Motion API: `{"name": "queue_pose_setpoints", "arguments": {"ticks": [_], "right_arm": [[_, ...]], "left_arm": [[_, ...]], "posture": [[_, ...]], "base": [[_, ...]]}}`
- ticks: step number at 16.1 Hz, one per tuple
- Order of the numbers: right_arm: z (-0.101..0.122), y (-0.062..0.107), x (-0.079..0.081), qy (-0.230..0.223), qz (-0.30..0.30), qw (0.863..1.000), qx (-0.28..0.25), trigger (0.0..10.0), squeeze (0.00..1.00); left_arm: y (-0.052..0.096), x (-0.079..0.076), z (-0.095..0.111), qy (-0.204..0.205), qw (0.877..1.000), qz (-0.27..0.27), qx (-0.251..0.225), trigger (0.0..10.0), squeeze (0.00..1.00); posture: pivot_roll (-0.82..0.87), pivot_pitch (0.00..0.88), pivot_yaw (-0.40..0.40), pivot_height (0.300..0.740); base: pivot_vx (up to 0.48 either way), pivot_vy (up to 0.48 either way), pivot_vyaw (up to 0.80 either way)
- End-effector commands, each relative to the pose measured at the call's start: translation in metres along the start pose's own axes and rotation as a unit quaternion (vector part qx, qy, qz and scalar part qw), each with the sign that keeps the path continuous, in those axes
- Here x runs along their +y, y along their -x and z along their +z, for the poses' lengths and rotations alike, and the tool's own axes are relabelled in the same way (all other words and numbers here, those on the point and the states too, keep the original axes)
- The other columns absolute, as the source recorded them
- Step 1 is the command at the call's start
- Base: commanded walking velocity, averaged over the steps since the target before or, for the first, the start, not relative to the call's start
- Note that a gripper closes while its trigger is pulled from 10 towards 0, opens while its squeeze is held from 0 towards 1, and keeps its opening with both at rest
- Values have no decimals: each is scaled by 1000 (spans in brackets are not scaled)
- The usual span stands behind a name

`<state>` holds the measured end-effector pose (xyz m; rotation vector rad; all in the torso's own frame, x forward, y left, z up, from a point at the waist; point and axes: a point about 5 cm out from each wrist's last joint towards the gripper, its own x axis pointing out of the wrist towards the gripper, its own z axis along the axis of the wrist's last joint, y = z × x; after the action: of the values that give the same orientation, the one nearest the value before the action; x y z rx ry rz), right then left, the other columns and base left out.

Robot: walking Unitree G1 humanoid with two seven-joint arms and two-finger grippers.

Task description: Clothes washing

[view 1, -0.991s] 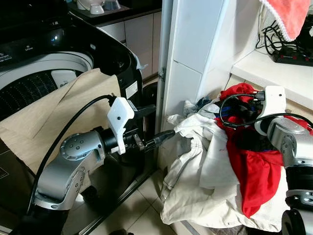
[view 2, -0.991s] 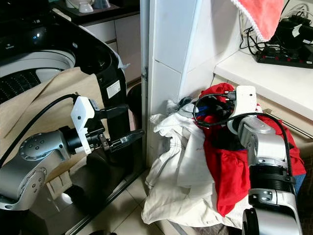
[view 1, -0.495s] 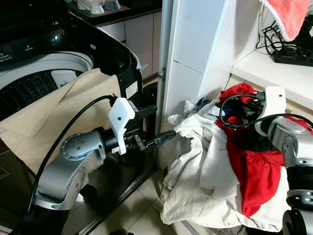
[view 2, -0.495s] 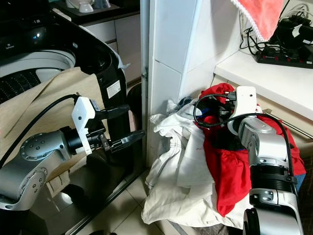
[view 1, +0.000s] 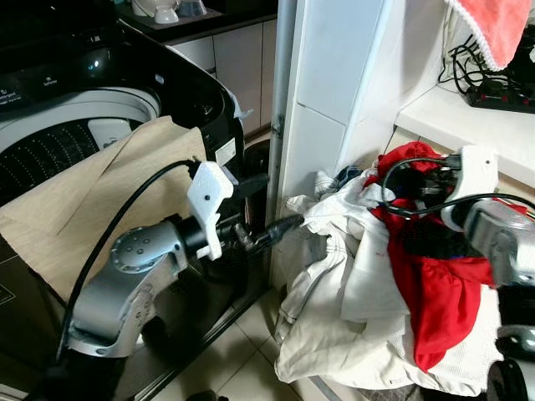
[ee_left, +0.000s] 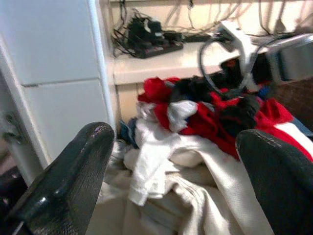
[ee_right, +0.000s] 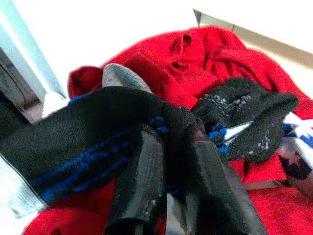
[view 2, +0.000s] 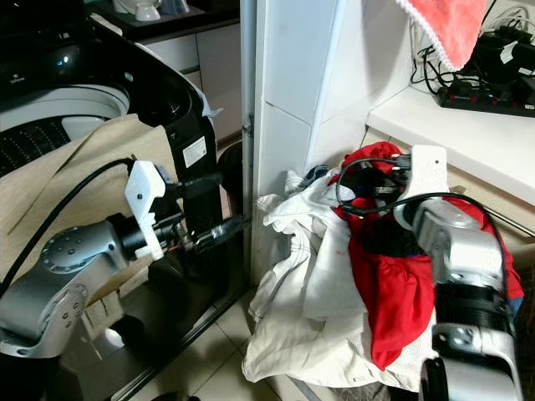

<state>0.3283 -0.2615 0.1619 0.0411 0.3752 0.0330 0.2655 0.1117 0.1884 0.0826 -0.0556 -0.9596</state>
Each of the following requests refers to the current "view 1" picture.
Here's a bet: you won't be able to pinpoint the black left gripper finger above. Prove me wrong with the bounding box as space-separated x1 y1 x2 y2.
227 173 270 199
249 215 306 251

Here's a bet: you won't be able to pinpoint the red garment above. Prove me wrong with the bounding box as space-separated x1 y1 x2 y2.
365 140 535 373

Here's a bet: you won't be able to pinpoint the black top-load washing machine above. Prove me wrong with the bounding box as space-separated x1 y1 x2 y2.
0 17 270 401

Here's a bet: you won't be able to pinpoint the white washer label sticker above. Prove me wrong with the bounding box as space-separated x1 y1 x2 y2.
215 137 238 166

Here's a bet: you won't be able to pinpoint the white shelf board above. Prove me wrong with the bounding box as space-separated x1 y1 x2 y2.
395 82 535 189

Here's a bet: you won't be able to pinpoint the small grey blue garment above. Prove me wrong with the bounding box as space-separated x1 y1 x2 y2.
313 165 365 198

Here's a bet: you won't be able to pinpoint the white garment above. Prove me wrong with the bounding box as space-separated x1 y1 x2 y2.
274 171 502 398

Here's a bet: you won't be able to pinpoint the black power strip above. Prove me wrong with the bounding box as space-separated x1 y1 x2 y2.
464 78 535 114

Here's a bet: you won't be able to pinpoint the white kitchen cabinet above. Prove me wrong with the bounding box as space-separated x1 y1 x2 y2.
167 18 278 136

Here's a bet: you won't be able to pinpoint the beige cloth garment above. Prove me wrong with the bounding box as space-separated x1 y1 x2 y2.
0 115 210 303

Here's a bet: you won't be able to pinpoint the black charger block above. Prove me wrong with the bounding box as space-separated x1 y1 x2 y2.
508 29 535 84

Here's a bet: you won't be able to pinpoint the pink towel with white trim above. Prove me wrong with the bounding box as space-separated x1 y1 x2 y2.
443 0 533 73

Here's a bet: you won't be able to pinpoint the white ceramic pot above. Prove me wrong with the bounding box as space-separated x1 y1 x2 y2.
132 0 182 25

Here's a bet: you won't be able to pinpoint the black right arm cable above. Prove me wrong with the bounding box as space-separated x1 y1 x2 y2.
381 155 535 220

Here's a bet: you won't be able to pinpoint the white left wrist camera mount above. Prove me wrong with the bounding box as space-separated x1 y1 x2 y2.
186 160 240 261

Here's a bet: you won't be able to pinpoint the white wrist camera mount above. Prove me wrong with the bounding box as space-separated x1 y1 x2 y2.
447 145 501 232
186 160 240 261

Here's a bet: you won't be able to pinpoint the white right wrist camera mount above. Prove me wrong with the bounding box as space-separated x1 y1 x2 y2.
447 145 501 232

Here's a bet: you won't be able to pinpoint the grey metal door rail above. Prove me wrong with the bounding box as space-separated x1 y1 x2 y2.
265 0 300 251

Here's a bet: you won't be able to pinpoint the tangled black power cables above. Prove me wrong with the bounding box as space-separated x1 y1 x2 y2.
437 29 507 94

